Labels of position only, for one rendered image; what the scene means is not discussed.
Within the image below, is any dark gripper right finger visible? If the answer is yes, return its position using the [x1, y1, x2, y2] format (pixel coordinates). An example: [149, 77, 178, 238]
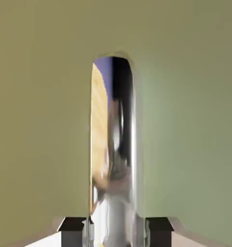
[145, 216, 225, 247]

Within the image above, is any shiny curved metal handle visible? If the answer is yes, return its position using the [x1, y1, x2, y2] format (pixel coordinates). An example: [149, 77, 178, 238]
[87, 50, 147, 247]

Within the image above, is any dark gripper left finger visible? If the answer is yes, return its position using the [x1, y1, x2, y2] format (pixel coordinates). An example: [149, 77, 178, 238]
[10, 216, 90, 247]

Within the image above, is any olive green drawer front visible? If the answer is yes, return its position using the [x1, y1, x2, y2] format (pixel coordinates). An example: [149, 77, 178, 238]
[0, 0, 232, 247]

